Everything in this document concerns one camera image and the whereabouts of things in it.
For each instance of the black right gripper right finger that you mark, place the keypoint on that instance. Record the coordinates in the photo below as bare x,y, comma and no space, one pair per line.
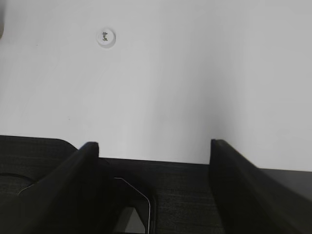
251,200

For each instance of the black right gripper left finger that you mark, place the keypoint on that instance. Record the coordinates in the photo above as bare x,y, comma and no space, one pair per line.
75,198

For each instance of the white bottle cap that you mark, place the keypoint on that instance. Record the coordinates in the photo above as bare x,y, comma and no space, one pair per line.
106,37

